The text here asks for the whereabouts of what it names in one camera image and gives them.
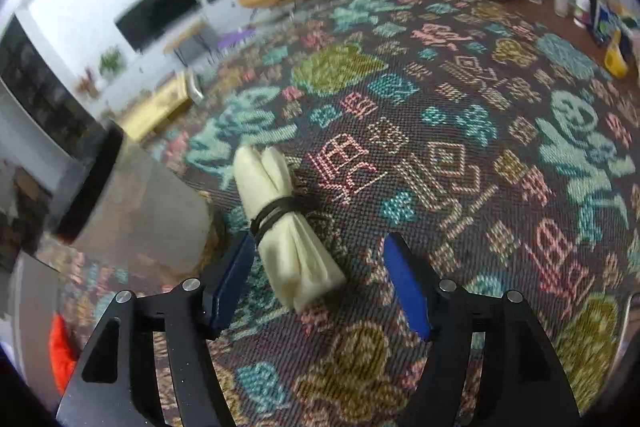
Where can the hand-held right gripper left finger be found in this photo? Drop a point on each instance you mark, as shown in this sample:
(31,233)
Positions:
(232,279)

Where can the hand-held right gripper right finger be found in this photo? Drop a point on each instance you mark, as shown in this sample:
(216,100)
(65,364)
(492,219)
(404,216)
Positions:
(407,287)

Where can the cream cloth roll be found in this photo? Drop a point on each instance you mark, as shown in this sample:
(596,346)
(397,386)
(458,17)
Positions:
(295,252)

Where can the clear plastic jar black lid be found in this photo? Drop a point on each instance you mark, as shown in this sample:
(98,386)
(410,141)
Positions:
(150,217)

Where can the patterned woven blanket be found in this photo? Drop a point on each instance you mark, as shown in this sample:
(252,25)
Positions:
(450,132)

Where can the orange cloth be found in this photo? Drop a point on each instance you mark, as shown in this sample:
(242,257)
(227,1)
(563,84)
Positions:
(62,352)

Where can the yellow flat box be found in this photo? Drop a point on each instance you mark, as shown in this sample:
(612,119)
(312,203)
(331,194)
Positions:
(160,104)

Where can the shiny foil bag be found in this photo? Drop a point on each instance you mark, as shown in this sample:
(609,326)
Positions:
(194,87)

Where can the purple floor mat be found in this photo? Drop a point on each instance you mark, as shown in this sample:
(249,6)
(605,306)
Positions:
(237,38)

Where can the wooden bench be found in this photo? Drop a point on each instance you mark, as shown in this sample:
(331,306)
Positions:
(192,39)

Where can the red flowers in vase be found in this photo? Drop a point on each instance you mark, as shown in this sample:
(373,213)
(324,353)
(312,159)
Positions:
(87,82)

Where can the bushy green potted plant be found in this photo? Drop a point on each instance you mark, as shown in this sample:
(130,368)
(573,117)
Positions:
(111,62)

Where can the black display cabinet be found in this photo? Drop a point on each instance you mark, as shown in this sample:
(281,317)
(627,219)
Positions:
(45,92)

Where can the black television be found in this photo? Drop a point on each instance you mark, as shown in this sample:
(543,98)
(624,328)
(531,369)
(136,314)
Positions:
(157,12)

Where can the row of toiletry bottles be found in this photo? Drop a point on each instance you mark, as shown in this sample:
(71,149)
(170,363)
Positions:
(585,7)

